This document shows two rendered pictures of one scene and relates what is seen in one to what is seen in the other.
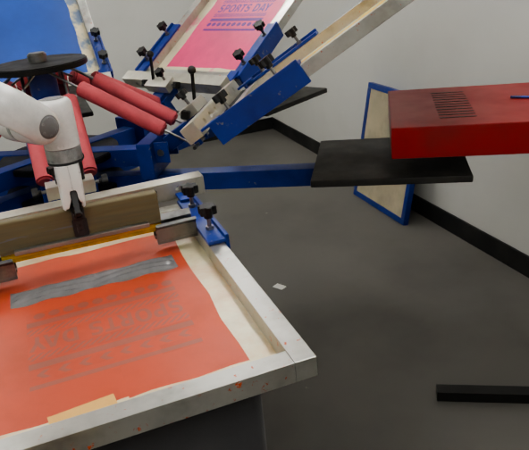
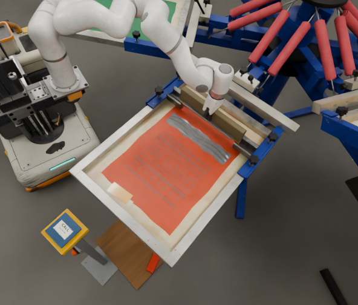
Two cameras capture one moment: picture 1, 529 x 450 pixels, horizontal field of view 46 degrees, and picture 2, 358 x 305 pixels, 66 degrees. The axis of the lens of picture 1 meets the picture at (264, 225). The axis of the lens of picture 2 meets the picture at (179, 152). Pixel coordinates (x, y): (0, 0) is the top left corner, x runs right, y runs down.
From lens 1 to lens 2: 0.89 m
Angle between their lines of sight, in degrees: 51
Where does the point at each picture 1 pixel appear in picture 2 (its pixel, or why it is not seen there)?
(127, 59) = not seen: outside the picture
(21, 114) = (188, 80)
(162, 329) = (175, 188)
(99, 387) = (134, 188)
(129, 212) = (228, 129)
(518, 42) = not seen: outside the picture
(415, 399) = (314, 260)
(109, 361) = (149, 181)
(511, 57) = not seen: outside the picture
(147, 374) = (147, 201)
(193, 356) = (163, 211)
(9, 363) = (135, 146)
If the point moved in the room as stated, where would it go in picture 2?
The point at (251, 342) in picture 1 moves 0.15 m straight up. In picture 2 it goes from (181, 230) to (184, 220)
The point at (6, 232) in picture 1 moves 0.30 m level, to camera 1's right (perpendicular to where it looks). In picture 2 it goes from (184, 94) to (221, 143)
